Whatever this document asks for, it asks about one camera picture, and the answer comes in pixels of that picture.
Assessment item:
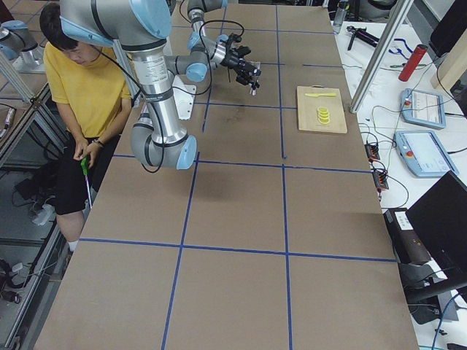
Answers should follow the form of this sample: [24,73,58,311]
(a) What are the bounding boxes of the blue teach pendant near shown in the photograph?
[394,131,459,178]

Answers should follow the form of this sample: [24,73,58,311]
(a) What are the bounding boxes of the black tripod tool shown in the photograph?
[347,26,379,51]

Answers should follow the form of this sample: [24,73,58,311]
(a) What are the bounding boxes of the blue teach pendant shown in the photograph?
[394,131,459,178]
[400,88,447,130]

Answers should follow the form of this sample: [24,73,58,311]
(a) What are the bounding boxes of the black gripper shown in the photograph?
[220,33,261,90]

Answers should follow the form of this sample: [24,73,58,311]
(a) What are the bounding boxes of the aluminium frame post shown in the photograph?
[350,0,414,114]

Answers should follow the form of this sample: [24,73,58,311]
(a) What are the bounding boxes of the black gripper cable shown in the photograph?
[196,20,247,96]

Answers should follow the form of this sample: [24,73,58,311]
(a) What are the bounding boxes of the black computer box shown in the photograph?
[383,208,431,265]

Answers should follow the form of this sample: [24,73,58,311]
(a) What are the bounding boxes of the blue teach pendant far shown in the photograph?
[400,88,447,130]

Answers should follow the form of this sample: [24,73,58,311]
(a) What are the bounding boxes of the person in yellow shirt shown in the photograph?
[39,3,132,252]

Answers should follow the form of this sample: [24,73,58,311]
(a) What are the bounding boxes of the yellow plastic knife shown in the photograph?
[304,93,337,98]

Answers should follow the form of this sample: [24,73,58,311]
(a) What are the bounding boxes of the clear water bottle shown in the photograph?
[332,0,349,34]

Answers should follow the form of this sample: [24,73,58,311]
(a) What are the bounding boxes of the black monitor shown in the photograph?
[399,171,466,324]

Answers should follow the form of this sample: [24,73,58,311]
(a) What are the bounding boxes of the red water bottle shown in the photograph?
[398,44,428,82]

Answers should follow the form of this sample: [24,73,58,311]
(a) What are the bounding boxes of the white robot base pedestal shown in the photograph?
[158,72,196,120]

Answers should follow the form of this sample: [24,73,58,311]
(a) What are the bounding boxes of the green tape measure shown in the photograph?
[80,157,93,208]

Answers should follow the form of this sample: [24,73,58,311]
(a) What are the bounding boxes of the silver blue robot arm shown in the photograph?
[165,1,261,95]
[60,1,197,170]

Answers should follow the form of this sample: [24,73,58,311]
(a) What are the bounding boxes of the bamboo cutting board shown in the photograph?
[296,86,347,134]

